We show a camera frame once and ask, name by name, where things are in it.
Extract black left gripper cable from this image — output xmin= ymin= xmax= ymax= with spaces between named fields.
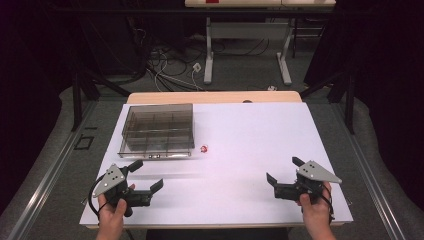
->
xmin=87 ymin=175 xmax=108 ymax=219

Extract person's right hand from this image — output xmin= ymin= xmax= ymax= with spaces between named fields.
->
xmin=297 ymin=182 xmax=333 ymax=228

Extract metal floor rail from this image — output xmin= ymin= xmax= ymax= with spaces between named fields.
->
xmin=332 ymin=103 xmax=407 ymax=240
xmin=5 ymin=99 xmax=98 ymax=240

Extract white desk with metal legs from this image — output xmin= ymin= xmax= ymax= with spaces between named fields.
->
xmin=184 ymin=0 xmax=337 ymax=86

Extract bundle of floor cables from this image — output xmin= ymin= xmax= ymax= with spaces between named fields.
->
xmin=141 ymin=29 xmax=209 ymax=93

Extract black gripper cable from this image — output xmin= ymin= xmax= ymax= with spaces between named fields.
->
xmin=87 ymin=175 xmax=108 ymax=219
xmin=321 ymin=184 xmax=336 ymax=225

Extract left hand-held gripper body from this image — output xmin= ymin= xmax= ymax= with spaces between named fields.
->
xmin=92 ymin=163 xmax=154 ymax=218

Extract black horizontal bar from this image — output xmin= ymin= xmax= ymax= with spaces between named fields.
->
xmin=49 ymin=7 xmax=335 ymax=16

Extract white table cover sheet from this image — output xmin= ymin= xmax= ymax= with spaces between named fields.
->
xmin=79 ymin=101 xmax=354 ymax=227

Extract person's left hand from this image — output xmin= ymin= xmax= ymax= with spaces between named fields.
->
xmin=96 ymin=183 xmax=136 ymax=232

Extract clear grey compartment box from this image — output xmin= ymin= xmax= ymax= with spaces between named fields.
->
xmin=117 ymin=103 xmax=196 ymax=159

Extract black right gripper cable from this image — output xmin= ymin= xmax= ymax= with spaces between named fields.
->
xmin=321 ymin=184 xmax=336 ymax=225

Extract black metal stand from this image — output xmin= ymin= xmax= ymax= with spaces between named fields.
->
xmin=300 ymin=70 xmax=356 ymax=135
xmin=71 ymin=70 xmax=132 ymax=133

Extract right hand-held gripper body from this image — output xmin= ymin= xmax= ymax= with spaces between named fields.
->
xmin=273 ymin=160 xmax=343 ymax=205

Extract dark curtain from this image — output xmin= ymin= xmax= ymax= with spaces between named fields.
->
xmin=0 ymin=0 xmax=148 ymax=214
xmin=303 ymin=0 xmax=424 ymax=211

